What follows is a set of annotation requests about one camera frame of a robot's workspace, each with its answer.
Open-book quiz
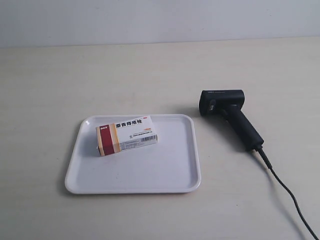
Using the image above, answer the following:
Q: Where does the white plastic tray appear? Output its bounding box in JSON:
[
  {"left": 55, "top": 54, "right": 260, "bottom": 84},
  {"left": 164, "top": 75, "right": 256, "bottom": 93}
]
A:
[{"left": 64, "top": 114, "right": 201, "bottom": 195}]

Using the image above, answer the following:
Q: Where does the black scanner cable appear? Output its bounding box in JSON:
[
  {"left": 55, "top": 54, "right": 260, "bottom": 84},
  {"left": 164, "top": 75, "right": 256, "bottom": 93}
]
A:
[{"left": 254, "top": 146, "right": 318, "bottom": 240}]

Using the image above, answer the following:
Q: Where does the black handheld barcode scanner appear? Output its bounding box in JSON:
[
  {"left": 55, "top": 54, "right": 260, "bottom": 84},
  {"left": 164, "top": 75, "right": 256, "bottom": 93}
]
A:
[{"left": 198, "top": 89, "right": 264, "bottom": 152}]

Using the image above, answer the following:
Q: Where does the white red medicine box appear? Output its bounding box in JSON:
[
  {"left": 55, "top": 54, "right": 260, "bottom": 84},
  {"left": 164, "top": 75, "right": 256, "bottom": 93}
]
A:
[{"left": 96, "top": 116, "right": 158, "bottom": 157}]

